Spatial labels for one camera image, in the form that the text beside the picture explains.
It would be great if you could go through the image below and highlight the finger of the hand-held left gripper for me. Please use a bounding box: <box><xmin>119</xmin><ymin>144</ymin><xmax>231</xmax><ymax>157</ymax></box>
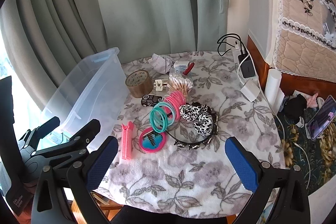
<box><xmin>31</xmin><ymin>119</ymin><xmax>101</xmax><ymax>168</ymax></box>
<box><xmin>16</xmin><ymin>116</ymin><xmax>61</xmax><ymax>147</ymax></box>

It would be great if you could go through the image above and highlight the teal bangle set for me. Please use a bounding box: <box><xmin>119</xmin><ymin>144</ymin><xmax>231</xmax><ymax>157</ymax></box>
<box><xmin>150</xmin><ymin>101</ymin><xmax>175</xmax><ymax>132</ymax></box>

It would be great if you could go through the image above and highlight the white cable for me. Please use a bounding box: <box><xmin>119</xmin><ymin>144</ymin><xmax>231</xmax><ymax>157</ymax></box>
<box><xmin>237</xmin><ymin>51</ymin><xmax>311</xmax><ymax>188</ymax></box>

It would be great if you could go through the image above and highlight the pink hair roller clip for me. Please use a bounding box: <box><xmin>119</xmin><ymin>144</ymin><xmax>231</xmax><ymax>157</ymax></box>
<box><xmin>121</xmin><ymin>121</ymin><xmax>134</xmax><ymax>160</ymax></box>

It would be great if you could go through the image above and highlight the white cylinder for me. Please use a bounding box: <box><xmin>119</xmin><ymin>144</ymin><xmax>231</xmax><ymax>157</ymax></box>
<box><xmin>265</xmin><ymin>69</ymin><xmax>285</xmax><ymax>115</ymax></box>

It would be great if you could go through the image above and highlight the small white blue box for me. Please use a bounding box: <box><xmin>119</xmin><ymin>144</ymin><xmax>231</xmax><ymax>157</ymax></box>
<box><xmin>173</xmin><ymin>61</ymin><xmax>190</xmax><ymax>73</ymax></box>

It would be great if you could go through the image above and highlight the black charger block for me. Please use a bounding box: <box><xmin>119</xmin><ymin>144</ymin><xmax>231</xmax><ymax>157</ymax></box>
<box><xmin>238</xmin><ymin>55</ymin><xmax>256</xmax><ymax>79</ymax></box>

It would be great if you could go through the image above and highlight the clear plastic storage container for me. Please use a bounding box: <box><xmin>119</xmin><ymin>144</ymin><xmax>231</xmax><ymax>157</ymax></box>
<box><xmin>41</xmin><ymin>47</ymin><xmax>130</xmax><ymax>135</ymax></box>

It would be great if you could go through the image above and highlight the wooden bed frame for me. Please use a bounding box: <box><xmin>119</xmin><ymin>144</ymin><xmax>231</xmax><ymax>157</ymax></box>
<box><xmin>247</xmin><ymin>32</ymin><xmax>336</xmax><ymax>98</ymax></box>

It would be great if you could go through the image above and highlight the white power strip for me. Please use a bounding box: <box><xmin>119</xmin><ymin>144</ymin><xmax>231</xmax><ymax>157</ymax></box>
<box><xmin>232</xmin><ymin>49</ymin><xmax>260</xmax><ymax>84</ymax></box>

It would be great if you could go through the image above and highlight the clear packing tape roll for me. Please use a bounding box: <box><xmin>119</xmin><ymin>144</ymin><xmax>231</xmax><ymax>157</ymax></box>
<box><xmin>125</xmin><ymin>70</ymin><xmax>153</xmax><ymax>98</ymax></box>

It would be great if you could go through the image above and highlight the black studded headband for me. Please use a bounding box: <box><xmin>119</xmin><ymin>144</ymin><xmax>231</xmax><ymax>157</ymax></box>
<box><xmin>165</xmin><ymin>102</ymin><xmax>219</xmax><ymax>150</ymax></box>

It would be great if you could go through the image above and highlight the small red tool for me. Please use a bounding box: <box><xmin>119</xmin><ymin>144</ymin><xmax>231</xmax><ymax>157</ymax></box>
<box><xmin>182</xmin><ymin>63</ymin><xmax>196</xmax><ymax>75</ymax></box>

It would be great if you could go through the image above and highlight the black cloth bundle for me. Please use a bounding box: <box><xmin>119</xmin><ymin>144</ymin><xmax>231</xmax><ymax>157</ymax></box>
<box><xmin>283</xmin><ymin>95</ymin><xmax>307</xmax><ymax>119</ymax></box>

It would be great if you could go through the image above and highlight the wooden table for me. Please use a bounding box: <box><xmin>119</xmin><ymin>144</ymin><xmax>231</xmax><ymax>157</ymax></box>
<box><xmin>70</xmin><ymin>189</ymin><xmax>124</xmax><ymax>224</ymax></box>

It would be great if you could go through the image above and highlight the grey green curtain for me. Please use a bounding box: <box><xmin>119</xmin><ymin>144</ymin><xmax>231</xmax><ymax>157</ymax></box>
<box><xmin>0</xmin><ymin>0</ymin><xmax>229</xmax><ymax>119</ymax></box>

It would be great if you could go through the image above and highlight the white charger block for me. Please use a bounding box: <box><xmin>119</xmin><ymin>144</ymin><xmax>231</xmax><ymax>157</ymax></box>
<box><xmin>240</xmin><ymin>80</ymin><xmax>260</xmax><ymax>102</ymax></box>

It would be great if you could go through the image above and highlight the dark floral rug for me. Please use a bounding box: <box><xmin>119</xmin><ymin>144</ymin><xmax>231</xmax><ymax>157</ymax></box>
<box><xmin>273</xmin><ymin>98</ymin><xmax>336</xmax><ymax>195</ymax></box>

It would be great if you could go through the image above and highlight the leopard print scrunchie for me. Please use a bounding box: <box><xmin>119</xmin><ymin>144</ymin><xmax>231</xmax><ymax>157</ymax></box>
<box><xmin>179</xmin><ymin>104</ymin><xmax>214</xmax><ymax>135</ymax></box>

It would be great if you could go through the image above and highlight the white paper ball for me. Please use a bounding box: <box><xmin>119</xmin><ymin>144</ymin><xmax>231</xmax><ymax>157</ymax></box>
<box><xmin>151</xmin><ymin>54</ymin><xmax>176</xmax><ymax>75</ymax></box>

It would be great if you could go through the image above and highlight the black toy car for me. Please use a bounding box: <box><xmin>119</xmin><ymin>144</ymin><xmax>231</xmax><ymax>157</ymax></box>
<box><xmin>141</xmin><ymin>94</ymin><xmax>165</xmax><ymax>107</ymax></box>

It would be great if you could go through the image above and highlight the quilted lace bed cover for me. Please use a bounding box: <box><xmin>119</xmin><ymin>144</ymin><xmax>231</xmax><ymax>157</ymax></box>
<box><xmin>260</xmin><ymin>0</ymin><xmax>336</xmax><ymax>80</ymax></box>

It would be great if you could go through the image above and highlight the black cable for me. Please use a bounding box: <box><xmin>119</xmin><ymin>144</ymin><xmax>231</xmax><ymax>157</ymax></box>
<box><xmin>217</xmin><ymin>34</ymin><xmax>250</xmax><ymax>56</ymax></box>

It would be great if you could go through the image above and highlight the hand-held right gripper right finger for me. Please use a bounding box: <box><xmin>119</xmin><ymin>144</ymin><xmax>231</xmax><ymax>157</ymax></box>
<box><xmin>225</xmin><ymin>136</ymin><xmax>311</xmax><ymax>224</ymax></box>

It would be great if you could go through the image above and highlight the floral fleece blanket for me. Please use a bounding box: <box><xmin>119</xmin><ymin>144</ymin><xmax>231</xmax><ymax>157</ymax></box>
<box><xmin>89</xmin><ymin>51</ymin><xmax>286</xmax><ymax>215</ymax></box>

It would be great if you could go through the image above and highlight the phone on stand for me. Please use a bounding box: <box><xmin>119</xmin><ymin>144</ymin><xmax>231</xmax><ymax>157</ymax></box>
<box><xmin>307</xmin><ymin>95</ymin><xmax>336</xmax><ymax>140</ymax></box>

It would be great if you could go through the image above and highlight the white hair claw clip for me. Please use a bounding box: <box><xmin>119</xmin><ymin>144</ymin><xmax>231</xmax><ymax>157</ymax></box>
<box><xmin>154</xmin><ymin>79</ymin><xmax>168</xmax><ymax>93</ymax></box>

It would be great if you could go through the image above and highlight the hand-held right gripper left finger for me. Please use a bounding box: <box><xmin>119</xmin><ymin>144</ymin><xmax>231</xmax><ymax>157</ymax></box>
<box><xmin>31</xmin><ymin>135</ymin><xmax>119</xmax><ymax>224</ymax></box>

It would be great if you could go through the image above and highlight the pink round pocket mirror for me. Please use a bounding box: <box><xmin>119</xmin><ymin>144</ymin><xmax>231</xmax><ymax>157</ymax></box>
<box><xmin>139</xmin><ymin>127</ymin><xmax>166</xmax><ymax>153</ymax></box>

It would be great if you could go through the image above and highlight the pink bangle set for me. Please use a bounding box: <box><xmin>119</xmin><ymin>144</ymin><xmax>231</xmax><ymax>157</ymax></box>
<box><xmin>164</xmin><ymin>91</ymin><xmax>187</xmax><ymax>121</ymax></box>

